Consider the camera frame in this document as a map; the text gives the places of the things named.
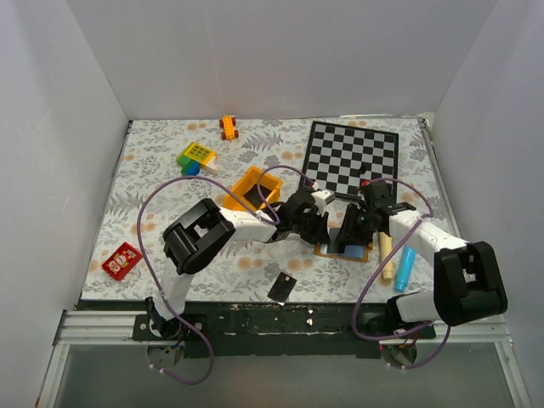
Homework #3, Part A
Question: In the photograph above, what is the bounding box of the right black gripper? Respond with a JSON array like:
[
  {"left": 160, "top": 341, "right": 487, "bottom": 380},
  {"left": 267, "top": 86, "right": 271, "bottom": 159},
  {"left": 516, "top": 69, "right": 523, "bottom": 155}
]
[{"left": 335, "top": 203, "right": 375, "bottom": 247}]

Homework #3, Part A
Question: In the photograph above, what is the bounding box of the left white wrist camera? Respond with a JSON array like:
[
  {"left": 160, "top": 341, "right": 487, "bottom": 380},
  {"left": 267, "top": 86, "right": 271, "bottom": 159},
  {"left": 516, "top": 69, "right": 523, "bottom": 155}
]
[{"left": 311, "top": 190, "right": 336, "bottom": 215}]

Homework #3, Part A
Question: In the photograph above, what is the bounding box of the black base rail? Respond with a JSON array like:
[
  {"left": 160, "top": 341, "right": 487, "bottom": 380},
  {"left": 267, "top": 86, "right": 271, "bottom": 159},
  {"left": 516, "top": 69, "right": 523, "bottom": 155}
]
[{"left": 127, "top": 300, "right": 434, "bottom": 360}]

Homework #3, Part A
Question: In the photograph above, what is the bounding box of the blue toy microphone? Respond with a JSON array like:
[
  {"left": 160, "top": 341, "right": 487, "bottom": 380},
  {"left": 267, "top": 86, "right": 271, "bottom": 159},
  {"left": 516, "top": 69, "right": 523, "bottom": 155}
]
[{"left": 394, "top": 245, "right": 417, "bottom": 293}]

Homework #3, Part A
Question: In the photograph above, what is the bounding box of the red toy block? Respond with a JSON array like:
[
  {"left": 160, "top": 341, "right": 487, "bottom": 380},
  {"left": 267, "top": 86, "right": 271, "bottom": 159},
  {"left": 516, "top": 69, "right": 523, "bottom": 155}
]
[{"left": 101, "top": 242, "right": 142, "bottom": 281}]

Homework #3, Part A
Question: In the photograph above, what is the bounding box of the orange toy car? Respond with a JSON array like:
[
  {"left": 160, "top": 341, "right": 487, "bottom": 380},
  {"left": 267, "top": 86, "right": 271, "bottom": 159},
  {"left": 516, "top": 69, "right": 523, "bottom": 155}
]
[{"left": 219, "top": 116, "right": 239, "bottom": 140}]

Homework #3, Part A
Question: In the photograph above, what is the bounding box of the tan leather card holder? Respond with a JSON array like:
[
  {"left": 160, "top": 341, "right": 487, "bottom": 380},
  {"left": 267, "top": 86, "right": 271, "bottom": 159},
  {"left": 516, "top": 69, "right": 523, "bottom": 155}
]
[{"left": 314, "top": 244, "right": 373, "bottom": 263}]

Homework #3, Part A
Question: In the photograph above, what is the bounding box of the dark credit card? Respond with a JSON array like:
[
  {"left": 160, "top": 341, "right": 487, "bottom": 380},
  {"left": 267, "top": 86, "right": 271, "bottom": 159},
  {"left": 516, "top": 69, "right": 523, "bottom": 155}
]
[
  {"left": 267, "top": 272, "right": 297, "bottom": 304},
  {"left": 326, "top": 228, "right": 346, "bottom": 255},
  {"left": 243, "top": 184, "right": 271, "bottom": 210}
]

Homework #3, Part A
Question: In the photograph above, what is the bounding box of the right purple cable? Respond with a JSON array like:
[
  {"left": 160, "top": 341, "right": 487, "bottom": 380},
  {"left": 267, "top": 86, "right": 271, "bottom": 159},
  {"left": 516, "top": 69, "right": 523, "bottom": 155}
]
[{"left": 351, "top": 177, "right": 451, "bottom": 370}]

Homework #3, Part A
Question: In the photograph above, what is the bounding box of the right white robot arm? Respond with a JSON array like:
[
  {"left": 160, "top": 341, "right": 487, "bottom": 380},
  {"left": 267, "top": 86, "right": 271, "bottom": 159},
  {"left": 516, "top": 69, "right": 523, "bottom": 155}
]
[{"left": 337, "top": 178, "right": 507, "bottom": 338}]

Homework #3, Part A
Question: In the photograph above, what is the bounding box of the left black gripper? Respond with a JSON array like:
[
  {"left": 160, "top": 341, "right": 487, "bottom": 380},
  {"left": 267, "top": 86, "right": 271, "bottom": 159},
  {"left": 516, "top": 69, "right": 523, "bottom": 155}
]
[{"left": 290, "top": 208, "right": 330, "bottom": 247}]

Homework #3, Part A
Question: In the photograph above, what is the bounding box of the black white chessboard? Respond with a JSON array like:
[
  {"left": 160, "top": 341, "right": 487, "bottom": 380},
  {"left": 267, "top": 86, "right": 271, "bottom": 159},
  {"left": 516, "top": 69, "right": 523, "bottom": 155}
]
[{"left": 302, "top": 121, "right": 400, "bottom": 201}]

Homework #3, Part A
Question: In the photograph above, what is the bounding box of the purple cable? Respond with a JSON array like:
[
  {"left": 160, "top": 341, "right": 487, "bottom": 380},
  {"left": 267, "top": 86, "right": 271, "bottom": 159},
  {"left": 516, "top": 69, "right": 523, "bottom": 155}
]
[
  {"left": 136, "top": 165, "right": 318, "bottom": 386},
  {"left": 351, "top": 177, "right": 451, "bottom": 370}
]

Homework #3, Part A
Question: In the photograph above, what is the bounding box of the beige toy microphone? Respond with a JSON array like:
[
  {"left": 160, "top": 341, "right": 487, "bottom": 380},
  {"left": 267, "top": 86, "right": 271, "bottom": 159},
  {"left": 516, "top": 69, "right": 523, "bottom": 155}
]
[{"left": 379, "top": 232, "right": 394, "bottom": 284}]

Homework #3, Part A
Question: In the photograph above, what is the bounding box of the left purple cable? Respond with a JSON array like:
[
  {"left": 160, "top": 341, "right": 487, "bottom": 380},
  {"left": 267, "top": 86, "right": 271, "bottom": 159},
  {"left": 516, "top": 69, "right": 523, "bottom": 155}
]
[{"left": 136, "top": 165, "right": 318, "bottom": 386}]

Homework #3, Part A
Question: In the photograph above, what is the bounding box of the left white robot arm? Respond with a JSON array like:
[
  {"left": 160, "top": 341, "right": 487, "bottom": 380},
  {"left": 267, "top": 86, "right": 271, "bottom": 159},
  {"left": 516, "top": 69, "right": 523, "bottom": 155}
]
[{"left": 151, "top": 190, "right": 335, "bottom": 340}]

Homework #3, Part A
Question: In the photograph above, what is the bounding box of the yellow plastic bin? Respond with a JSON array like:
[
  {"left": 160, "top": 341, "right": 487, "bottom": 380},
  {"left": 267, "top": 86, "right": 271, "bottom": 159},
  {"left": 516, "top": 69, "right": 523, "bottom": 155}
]
[{"left": 223, "top": 166, "right": 283, "bottom": 211}]

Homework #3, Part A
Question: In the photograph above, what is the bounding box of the floral table mat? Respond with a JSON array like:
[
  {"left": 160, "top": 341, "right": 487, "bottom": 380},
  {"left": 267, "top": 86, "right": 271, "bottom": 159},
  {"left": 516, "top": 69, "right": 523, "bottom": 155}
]
[{"left": 82, "top": 117, "right": 468, "bottom": 305}]

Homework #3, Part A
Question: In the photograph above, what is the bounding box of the yellow green toy block house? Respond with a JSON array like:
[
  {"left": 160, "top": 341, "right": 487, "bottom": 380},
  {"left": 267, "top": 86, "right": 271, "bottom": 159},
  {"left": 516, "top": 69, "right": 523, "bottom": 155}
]
[{"left": 176, "top": 142, "right": 218, "bottom": 175}]

